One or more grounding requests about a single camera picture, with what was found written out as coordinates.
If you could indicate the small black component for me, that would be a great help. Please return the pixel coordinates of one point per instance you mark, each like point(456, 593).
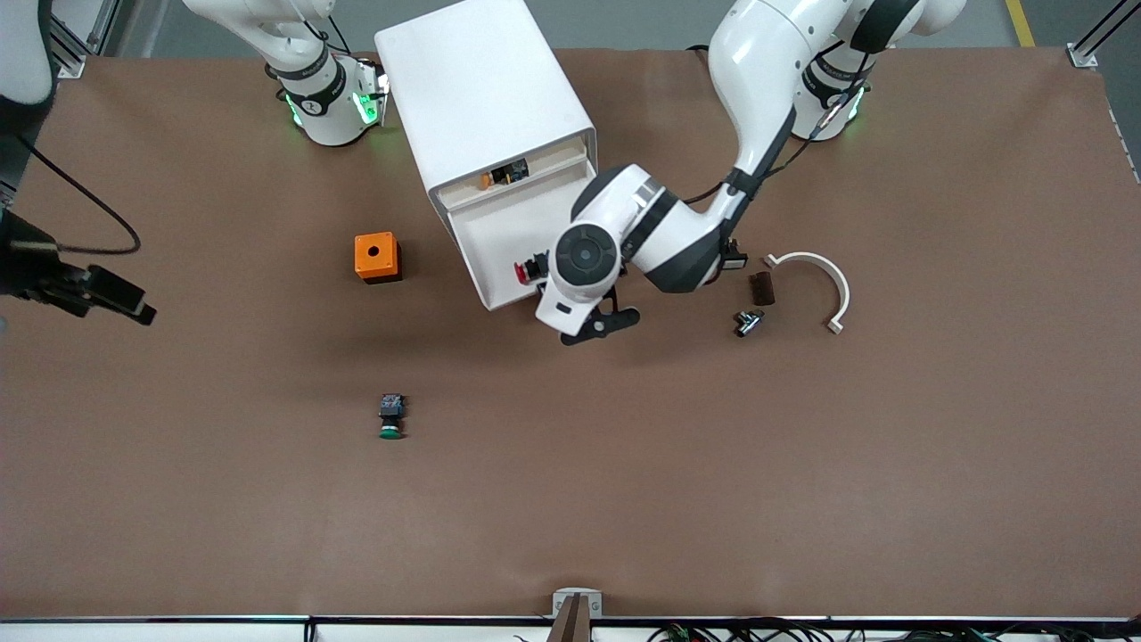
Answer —
point(511, 171)

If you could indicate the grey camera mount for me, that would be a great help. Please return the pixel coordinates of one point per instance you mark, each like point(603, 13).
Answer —
point(577, 604)

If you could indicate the white drawer holding parts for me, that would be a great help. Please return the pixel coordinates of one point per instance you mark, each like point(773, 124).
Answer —
point(553, 162)

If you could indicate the white curved bracket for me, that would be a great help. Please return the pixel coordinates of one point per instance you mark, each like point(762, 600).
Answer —
point(824, 265)

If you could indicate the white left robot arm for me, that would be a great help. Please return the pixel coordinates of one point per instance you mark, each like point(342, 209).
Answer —
point(758, 53)

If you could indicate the silver metal fitting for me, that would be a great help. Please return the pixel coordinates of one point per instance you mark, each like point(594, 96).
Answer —
point(750, 322)

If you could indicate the red mushroom push button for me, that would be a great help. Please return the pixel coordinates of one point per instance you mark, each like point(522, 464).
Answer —
point(533, 267)

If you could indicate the aluminium frame post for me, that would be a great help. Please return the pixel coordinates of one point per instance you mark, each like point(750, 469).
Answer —
point(76, 40)
point(1092, 45)

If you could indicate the white plastic drawer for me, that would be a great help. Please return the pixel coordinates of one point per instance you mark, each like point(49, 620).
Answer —
point(499, 241)

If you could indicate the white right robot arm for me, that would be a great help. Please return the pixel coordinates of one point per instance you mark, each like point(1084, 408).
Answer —
point(325, 116)

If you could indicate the green mushroom push button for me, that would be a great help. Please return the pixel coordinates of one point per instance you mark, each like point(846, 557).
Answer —
point(391, 417)

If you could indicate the black switch with white face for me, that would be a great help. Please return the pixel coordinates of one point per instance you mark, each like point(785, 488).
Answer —
point(736, 260)

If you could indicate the orange box with hole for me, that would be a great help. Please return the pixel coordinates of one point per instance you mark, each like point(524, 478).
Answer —
point(374, 254)

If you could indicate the brown ridged block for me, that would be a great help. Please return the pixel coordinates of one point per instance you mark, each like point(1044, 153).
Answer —
point(763, 289)

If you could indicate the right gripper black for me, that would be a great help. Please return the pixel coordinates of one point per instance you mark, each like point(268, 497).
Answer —
point(34, 270)

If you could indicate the white drawer cabinet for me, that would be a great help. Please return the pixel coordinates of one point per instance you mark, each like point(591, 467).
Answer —
point(481, 80)

